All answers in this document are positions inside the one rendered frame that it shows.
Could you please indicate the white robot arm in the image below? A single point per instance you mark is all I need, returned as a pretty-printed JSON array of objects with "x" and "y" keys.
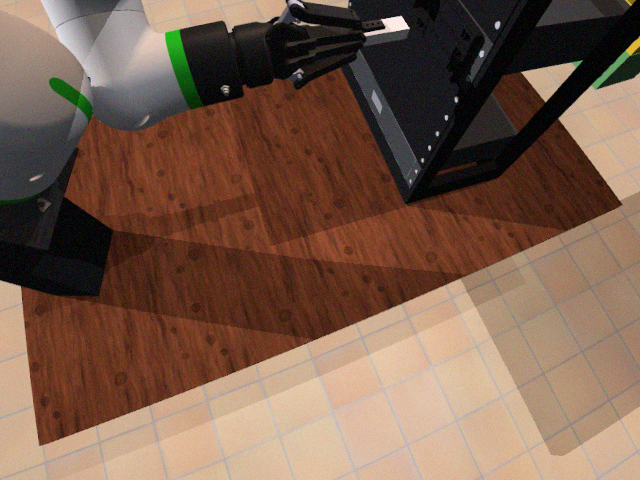
[{"x": 138, "y": 78}]

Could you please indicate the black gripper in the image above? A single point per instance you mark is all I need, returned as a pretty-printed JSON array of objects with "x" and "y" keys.
[{"x": 340, "y": 31}]

